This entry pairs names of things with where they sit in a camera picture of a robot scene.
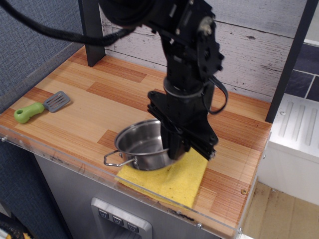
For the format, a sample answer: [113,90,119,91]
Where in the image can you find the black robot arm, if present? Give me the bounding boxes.
[99,0,224,160]

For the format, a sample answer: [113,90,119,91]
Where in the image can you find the silver dispenser button panel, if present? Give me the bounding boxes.
[91,197,153,239]

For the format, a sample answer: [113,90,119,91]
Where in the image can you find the green handled grey spatula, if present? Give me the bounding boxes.
[14,91,70,123]

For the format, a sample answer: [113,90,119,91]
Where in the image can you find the white toy sink unit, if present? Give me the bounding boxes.
[257,94,319,205]

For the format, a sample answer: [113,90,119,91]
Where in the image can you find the black frame post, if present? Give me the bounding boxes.
[265,0,319,123]
[78,0,105,67]

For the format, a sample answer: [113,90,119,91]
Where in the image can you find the clear acrylic edge guard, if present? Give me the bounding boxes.
[0,126,243,239]

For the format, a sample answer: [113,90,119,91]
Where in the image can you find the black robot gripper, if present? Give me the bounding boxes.
[148,90,218,160]

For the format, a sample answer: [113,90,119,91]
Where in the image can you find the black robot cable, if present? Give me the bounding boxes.
[0,0,137,47]

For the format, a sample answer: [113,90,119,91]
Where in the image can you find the yellow cloth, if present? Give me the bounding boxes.
[117,149,208,208]

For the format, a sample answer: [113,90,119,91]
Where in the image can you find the yellow black object corner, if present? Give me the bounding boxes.
[0,221,32,239]

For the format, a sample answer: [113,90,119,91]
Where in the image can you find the black left frame post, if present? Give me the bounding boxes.
[78,0,105,67]

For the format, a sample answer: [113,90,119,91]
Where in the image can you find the stainless steel pot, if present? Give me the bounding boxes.
[104,119,176,171]

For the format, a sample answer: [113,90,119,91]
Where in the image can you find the black right frame post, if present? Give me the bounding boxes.
[265,0,319,123]

